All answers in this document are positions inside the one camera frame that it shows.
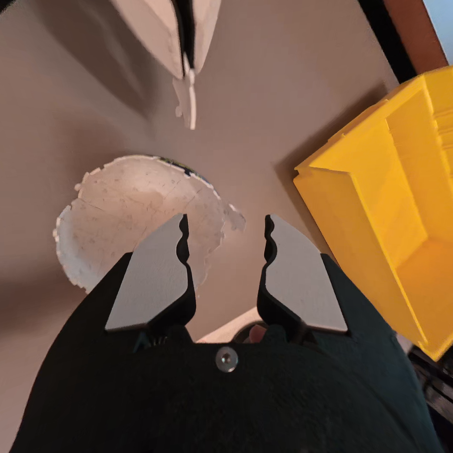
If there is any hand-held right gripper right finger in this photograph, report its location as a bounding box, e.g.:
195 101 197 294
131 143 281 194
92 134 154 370
256 214 349 335

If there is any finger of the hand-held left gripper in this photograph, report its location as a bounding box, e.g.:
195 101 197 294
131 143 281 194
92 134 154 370
109 0 187 80
185 0 222 74

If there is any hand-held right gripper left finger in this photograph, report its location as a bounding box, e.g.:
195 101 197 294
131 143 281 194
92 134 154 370
105 213 197 332

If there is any partly built puzzle ball shell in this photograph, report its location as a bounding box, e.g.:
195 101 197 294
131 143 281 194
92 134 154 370
53 154 246 295

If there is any jigsaw puzzle piece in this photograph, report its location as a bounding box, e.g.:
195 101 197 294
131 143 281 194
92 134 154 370
172 69 197 131

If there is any yellow plastic bin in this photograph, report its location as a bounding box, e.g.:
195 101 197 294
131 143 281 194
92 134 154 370
293 65 453 361

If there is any grey desk with wooden edge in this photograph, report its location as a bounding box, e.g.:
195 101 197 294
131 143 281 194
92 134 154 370
384 0 453 68

